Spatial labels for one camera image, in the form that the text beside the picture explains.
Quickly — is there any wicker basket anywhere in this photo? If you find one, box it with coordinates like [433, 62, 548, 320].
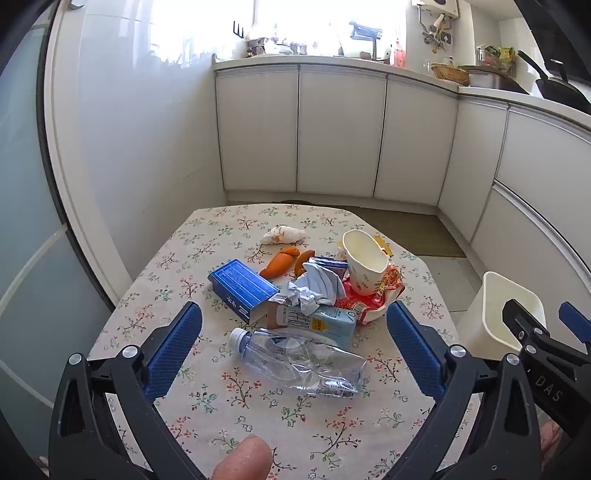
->
[430, 62, 471, 87]

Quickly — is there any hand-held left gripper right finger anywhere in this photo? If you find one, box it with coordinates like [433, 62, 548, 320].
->
[385, 300, 543, 480]

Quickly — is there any black range hood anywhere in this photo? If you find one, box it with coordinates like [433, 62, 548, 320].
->
[512, 0, 591, 79]

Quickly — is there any group of glass jars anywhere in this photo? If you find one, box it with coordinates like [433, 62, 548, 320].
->
[247, 34, 324, 57]

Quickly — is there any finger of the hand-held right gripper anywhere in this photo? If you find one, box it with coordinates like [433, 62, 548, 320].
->
[502, 298, 550, 354]
[558, 302, 591, 347]

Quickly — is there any blue cardboard box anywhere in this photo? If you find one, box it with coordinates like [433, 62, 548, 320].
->
[208, 258, 281, 326]

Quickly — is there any white water heater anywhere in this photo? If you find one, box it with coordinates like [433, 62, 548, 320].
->
[412, 0, 460, 19]

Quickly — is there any white kitchen cabinet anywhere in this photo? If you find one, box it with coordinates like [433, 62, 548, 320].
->
[215, 65, 591, 324]

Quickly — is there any small blue white carton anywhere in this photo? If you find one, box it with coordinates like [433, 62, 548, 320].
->
[308, 256, 349, 271]

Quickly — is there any small orange carrot piece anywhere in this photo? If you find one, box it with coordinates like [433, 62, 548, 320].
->
[294, 250, 317, 278]

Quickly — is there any brown floor mat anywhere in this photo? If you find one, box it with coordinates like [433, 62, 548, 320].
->
[355, 207, 467, 258]

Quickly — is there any bright window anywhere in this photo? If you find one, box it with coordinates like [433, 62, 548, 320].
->
[152, 0, 407, 61]

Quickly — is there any person's left hand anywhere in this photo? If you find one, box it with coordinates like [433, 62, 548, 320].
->
[211, 434, 274, 480]

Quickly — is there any white tissue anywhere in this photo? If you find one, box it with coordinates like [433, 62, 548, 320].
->
[261, 224, 306, 244]

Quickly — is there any dark blue rack stand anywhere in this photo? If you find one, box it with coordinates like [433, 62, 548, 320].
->
[348, 21, 384, 58]

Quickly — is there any light blue drink carton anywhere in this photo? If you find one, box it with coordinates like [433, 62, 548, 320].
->
[268, 295, 363, 349]

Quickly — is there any red snack wrapper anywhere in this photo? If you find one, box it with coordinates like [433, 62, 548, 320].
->
[335, 265, 406, 326]

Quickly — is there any metal tray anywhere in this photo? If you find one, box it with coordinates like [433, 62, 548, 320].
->
[468, 69, 529, 93]

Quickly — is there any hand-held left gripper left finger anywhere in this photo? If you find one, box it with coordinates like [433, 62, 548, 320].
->
[48, 301, 206, 480]

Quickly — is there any black wok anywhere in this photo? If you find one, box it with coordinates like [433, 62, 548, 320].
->
[516, 50, 591, 116]

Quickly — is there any frosted glass sliding door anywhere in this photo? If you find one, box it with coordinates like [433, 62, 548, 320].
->
[0, 0, 116, 462]

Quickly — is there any container of food packets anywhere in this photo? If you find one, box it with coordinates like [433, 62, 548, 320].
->
[477, 45, 517, 75]

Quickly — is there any white kitchen countertop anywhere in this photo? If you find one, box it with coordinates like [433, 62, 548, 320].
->
[212, 53, 591, 139]

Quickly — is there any white plastic bin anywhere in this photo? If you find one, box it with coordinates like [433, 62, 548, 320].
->
[457, 271, 548, 361]

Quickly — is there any clear plastic bottle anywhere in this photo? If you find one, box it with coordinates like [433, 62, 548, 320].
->
[229, 327, 368, 400]

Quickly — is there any grey wrapper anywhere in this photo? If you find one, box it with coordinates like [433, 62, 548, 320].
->
[283, 263, 347, 317]

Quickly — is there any white paper cup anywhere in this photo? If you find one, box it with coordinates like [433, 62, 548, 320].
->
[342, 229, 389, 296]

